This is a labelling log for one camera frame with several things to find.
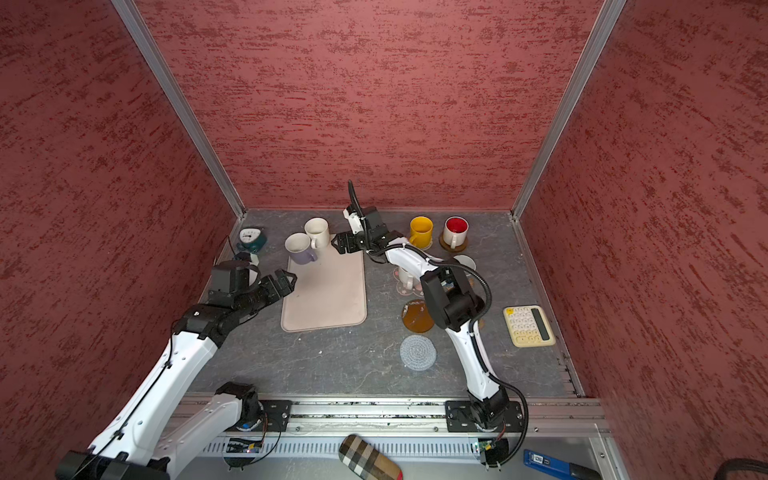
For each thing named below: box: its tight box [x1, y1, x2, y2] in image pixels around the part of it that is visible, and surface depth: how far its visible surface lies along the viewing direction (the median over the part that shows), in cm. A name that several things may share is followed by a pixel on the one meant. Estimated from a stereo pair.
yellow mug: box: [409, 216, 434, 250], surface depth 106 cm
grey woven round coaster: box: [399, 334, 437, 371], surface depth 87 cm
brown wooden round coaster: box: [401, 299, 434, 333], surface depth 94 cm
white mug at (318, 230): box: [304, 216, 330, 250], surface depth 105 cm
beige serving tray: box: [281, 233, 367, 333], surface depth 97 cm
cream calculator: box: [503, 305, 556, 348], surface depth 89 cm
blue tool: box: [523, 449, 604, 480], surface depth 67 cm
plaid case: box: [338, 434, 403, 480], surface depth 68 cm
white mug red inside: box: [443, 215, 470, 249], surface depth 108 cm
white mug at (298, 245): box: [284, 232, 318, 265], surface depth 104 cm
